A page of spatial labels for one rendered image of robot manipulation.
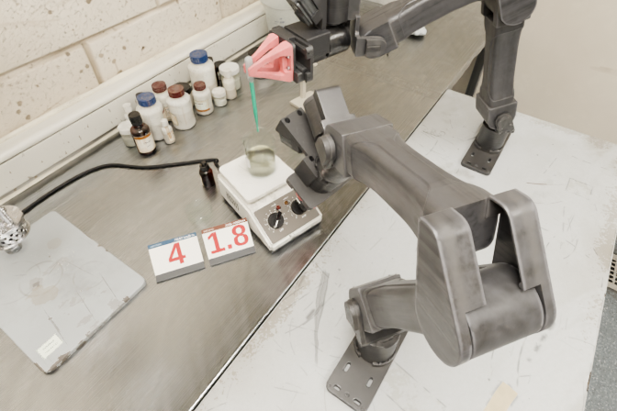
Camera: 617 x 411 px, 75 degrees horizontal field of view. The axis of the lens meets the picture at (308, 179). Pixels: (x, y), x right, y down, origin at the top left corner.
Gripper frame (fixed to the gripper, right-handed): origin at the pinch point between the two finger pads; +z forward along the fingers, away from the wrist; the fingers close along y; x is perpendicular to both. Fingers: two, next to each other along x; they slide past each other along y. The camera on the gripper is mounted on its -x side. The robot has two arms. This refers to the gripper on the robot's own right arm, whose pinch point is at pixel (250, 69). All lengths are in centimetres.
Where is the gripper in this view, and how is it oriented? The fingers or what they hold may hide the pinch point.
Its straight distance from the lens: 69.3
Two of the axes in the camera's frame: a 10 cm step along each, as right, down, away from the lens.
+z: -7.9, 4.3, -4.2
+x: 0.0, 7.0, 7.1
